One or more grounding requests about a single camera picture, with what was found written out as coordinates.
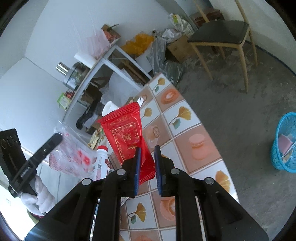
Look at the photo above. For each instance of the brown white small box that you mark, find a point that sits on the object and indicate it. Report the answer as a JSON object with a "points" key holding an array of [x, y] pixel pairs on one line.
{"points": [[138, 99]]}

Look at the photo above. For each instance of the wooden chair black seat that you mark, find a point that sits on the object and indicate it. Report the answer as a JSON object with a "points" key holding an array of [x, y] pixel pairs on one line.
{"points": [[224, 34]]}

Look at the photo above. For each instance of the white metal shelf table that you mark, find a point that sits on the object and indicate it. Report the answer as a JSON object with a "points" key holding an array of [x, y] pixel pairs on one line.
{"points": [[104, 60]]}

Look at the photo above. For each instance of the steel pot with lid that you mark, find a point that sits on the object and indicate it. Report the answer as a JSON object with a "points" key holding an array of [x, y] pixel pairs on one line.
{"points": [[74, 75]]}

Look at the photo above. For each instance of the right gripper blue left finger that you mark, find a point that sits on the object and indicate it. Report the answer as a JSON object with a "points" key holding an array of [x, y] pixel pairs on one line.
{"points": [[137, 158]]}

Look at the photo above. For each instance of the blue plastic trash basket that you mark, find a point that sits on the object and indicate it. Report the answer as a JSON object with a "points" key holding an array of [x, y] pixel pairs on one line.
{"points": [[285, 126]]}

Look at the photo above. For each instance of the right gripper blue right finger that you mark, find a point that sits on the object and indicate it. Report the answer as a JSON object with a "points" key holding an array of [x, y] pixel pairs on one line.
{"points": [[158, 160]]}

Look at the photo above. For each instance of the white gloved hand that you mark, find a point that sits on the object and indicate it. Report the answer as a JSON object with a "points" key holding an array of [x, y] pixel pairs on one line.
{"points": [[41, 203]]}

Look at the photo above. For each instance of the floral patterned tablecloth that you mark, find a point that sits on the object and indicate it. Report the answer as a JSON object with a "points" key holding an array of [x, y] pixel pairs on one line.
{"points": [[188, 156]]}

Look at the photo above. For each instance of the red foil packet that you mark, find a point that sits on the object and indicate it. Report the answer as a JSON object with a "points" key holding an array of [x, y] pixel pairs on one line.
{"points": [[123, 129]]}

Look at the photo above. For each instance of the cardboard box on floor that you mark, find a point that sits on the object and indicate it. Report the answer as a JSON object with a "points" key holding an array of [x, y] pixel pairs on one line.
{"points": [[181, 49]]}

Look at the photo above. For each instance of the yellow plastic bag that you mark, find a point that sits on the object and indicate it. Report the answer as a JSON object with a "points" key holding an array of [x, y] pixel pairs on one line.
{"points": [[138, 45]]}

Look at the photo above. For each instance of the white paper cup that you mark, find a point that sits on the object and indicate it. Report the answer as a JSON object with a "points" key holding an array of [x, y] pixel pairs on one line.
{"points": [[108, 108]]}

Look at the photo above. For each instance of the white paper towel roll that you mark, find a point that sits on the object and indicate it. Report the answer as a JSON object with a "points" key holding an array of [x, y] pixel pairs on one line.
{"points": [[85, 59]]}

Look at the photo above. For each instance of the white yogurt drink bottle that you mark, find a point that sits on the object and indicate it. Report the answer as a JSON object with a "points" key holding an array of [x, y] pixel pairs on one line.
{"points": [[101, 165]]}

